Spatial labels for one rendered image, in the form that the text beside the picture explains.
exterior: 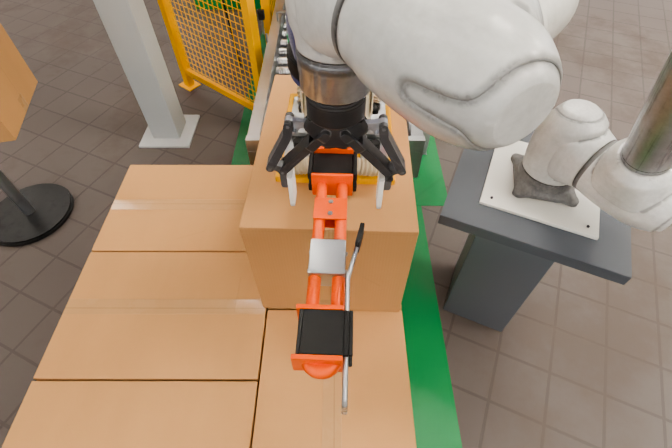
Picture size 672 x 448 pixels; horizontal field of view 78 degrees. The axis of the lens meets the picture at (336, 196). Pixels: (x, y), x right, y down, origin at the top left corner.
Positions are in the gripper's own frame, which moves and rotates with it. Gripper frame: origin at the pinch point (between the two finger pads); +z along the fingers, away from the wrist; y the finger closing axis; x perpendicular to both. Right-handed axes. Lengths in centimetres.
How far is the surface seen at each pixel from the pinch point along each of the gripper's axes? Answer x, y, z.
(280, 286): -11, 15, 51
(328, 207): -5.6, 1.6, 10.0
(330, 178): -12.4, 1.6, 9.3
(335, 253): 4.5, -0.1, 9.8
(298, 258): -10.8, 9.5, 36.4
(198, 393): 13, 35, 64
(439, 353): -19, -41, 119
